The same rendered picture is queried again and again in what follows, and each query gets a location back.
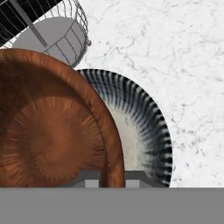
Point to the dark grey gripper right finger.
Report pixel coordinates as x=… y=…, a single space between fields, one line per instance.
x=134 y=178

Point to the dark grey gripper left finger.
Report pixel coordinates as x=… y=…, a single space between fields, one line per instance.
x=91 y=178

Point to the black and white striped bowl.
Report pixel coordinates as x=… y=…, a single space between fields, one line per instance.
x=140 y=116

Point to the brown wooden bowl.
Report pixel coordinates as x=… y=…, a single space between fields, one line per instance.
x=49 y=125

